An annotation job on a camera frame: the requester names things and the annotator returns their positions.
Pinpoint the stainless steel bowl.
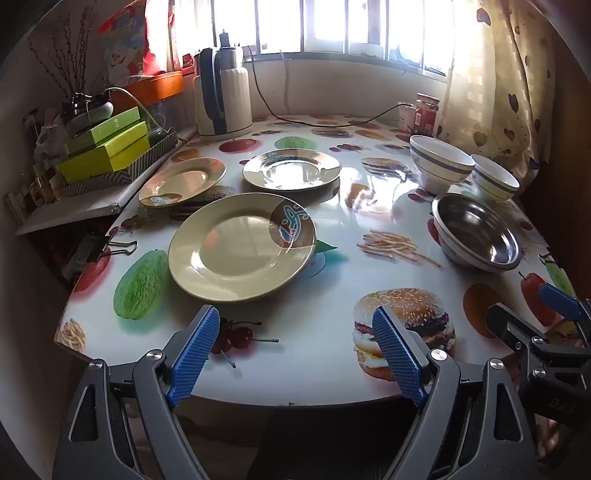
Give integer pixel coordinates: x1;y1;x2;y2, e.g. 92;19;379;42
431;193;522;274

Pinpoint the window metal grille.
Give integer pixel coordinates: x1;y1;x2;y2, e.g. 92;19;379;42
171;0;462;83

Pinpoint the large white blue-striped bowl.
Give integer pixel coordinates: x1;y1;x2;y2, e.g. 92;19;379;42
409;135;476;195

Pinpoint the grey chevron tray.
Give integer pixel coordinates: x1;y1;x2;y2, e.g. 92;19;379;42
60;131;178;199

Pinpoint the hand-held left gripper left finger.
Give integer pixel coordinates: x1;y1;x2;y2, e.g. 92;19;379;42
52;305;221;480

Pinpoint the black power cable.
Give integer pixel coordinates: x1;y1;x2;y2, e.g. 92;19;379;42
242;44;411;127

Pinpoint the red label glass jar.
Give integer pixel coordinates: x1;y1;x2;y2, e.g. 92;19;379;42
414;93;439;138

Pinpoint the grey oval device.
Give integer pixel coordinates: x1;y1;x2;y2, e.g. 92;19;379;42
68;92;114;124

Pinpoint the beige plate blue pattern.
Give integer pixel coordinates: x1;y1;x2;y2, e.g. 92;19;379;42
167;193;318;304
243;149;342;193
139;157;227;208

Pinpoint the red white carton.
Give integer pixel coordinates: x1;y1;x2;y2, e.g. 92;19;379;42
398;102;419;134

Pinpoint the heart printed curtain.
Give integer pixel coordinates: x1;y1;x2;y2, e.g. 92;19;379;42
436;0;555;185

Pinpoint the cartoon printed poster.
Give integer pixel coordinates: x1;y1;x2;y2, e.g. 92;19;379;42
97;4;151;75

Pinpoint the cream electric kettle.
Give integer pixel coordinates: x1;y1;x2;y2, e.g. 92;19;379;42
193;30;253;140

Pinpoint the large black binder clip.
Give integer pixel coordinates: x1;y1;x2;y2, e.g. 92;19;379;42
71;233;138;280

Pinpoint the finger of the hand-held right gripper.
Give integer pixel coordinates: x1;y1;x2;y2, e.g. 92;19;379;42
537;283;591;326
485;302;555;365

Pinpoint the food printed tablecloth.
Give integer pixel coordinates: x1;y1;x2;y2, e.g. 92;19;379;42
54;114;583;407

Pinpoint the small white blue-striped bowl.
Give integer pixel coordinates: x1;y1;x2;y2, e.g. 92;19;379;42
471;154;521;202

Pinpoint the dried branch bouquet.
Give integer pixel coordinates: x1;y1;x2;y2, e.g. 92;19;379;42
28;7;99;107

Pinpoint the silver lid glass jar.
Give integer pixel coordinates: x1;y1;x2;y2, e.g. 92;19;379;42
147;124;175;145

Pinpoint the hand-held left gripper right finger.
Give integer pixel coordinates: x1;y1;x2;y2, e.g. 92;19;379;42
372;305;539;480

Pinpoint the orange box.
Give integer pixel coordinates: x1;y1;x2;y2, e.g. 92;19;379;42
121;70;184;107

